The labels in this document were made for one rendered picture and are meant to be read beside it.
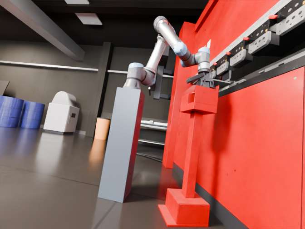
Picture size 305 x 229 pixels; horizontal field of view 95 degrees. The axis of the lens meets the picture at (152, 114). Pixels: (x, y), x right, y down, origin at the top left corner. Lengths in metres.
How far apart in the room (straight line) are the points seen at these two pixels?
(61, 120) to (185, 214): 4.61
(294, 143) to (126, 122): 0.86
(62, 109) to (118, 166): 4.26
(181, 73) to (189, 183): 1.68
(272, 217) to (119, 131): 0.89
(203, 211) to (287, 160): 0.51
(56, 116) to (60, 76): 2.10
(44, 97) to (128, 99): 6.05
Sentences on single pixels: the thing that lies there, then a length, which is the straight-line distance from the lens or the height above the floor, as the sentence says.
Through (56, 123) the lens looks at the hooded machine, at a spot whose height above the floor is 0.28.
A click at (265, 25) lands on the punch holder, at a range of 1.29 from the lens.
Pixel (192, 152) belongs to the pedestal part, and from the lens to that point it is 0.96.
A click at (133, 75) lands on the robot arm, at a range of 1.11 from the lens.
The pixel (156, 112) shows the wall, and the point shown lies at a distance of 4.83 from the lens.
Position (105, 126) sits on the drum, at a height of 0.42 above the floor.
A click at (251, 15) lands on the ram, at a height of 1.44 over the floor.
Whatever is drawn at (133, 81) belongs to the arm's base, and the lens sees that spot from 1.09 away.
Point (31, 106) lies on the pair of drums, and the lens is 6.01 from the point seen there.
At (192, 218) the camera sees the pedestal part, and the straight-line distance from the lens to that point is 1.00.
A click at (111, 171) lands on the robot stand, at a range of 1.07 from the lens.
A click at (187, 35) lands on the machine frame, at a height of 2.07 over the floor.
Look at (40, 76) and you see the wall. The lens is 7.35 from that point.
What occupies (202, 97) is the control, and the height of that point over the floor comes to 0.74.
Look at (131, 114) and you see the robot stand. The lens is 1.00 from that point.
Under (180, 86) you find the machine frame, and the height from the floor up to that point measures 1.23.
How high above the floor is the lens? 0.50
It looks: 6 degrees up
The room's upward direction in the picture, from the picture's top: 8 degrees clockwise
